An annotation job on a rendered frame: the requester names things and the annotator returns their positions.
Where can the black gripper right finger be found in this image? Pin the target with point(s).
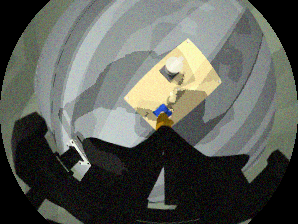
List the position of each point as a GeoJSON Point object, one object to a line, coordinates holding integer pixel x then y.
{"type": "Point", "coordinates": [185, 167]}

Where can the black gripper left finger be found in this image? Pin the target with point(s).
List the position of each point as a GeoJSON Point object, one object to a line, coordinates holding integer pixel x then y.
{"type": "Point", "coordinates": [143, 162]}

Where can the pale yellow plate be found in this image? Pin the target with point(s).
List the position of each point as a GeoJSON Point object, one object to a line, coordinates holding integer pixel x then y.
{"type": "Point", "coordinates": [175, 85]}

